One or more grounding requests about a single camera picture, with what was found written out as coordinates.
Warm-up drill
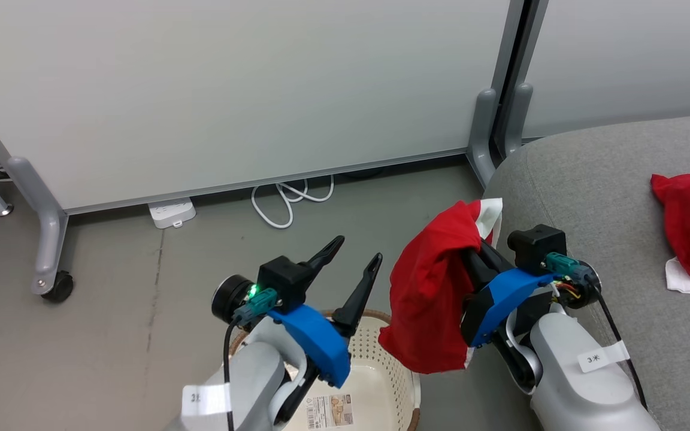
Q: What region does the white tape label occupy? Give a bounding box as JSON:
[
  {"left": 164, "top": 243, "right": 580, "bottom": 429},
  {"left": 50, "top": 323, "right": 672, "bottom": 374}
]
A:
[
  {"left": 577, "top": 339, "right": 631, "bottom": 374},
  {"left": 181, "top": 383, "right": 232, "bottom": 418}
]

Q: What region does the left camera cable teal plug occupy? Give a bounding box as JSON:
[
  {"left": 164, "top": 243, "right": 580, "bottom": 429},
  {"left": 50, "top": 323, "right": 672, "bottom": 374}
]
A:
[{"left": 223, "top": 287, "right": 279, "bottom": 431}]

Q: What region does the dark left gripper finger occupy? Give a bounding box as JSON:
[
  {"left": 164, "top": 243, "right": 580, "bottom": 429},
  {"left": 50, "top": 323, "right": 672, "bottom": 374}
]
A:
[
  {"left": 297, "top": 235, "right": 346, "bottom": 295},
  {"left": 331, "top": 253, "right": 383, "bottom": 338}
]

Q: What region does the right camera cable teal plug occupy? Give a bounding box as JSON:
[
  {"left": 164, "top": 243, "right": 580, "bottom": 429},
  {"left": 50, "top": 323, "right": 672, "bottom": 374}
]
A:
[{"left": 545, "top": 252, "right": 649, "bottom": 415}]

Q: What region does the white power strip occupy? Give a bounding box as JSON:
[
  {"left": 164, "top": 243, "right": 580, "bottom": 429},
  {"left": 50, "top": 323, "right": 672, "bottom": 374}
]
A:
[{"left": 147, "top": 197, "right": 196, "bottom": 230}]

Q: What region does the wide white partition panel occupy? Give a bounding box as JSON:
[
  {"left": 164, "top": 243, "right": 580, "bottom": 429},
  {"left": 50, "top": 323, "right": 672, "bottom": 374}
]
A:
[{"left": 0, "top": 0, "right": 526, "bottom": 216}]

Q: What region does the camera cable teal plug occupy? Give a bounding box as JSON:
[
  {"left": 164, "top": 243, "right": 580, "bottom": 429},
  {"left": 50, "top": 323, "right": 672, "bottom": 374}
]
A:
[
  {"left": 223, "top": 287, "right": 279, "bottom": 431},
  {"left": 545, "top": 252, "right": 649, "bottom": 415}
]

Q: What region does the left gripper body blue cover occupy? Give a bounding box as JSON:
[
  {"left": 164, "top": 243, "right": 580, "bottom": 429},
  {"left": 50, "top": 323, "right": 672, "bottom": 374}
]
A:
[{"left": 268, "top": 303, "right": 352, "bottom": 426}]

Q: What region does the red garment with white trim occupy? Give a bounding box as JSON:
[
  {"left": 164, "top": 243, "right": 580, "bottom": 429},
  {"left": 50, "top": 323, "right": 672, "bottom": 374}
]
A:
[{"left": 379, "top": 198, "right": 504, "bottom": 375}]

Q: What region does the paper product label sticker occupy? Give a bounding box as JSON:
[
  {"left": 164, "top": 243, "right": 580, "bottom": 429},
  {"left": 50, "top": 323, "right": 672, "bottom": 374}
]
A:
[{"left": 305, "top": 393, "right": 355, "bottom": 431}]

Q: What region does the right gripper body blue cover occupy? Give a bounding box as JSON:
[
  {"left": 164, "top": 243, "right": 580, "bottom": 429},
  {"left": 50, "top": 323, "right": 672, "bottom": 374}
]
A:
[{"left": 460, "top": 269, "right": 556, "bottom": 349}]

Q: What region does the black caster wheel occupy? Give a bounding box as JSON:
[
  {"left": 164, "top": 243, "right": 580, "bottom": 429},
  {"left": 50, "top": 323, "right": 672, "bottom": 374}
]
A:
[{"left": 41, "top": 270, "right": 75, "bottom": 303}]

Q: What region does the grey fabric sofa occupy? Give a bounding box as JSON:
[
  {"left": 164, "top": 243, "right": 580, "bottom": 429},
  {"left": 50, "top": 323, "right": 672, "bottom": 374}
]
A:
[{"left": 482, "top": 112, "right": 690, "bottom": 431}]

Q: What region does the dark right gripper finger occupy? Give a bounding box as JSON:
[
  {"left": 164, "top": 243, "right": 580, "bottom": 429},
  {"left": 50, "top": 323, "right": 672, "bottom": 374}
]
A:
[
  {"left": 478, "top": 241, "right": 516, "bottom": 282},
  {"left": 464, "top": 250, "right": 491, "bottom": 295}
]

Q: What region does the grey partition foot with caster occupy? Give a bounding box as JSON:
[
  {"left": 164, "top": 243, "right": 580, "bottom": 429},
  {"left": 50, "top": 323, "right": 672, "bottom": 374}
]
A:
[{"left": 6, "top": 156, "right": 69, "bottom": 296}]

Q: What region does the white looped power cable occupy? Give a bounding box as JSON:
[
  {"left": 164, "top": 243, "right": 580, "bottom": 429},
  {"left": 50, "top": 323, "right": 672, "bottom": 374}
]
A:
[{"left": 251, "top": 174, "right": 335, "bottom": 230}]

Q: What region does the narrow white partition panel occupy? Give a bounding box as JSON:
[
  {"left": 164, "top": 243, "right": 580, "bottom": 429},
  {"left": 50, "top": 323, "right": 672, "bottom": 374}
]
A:
[{"left": 521, "top": 0, "right": 690, "bottom": 140}]

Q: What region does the beige plastic laundry basket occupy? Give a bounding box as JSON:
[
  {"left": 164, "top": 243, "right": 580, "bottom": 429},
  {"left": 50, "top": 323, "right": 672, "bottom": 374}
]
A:
[{"left": 228, "top": 309, "right": 423, "bottom": 431}]

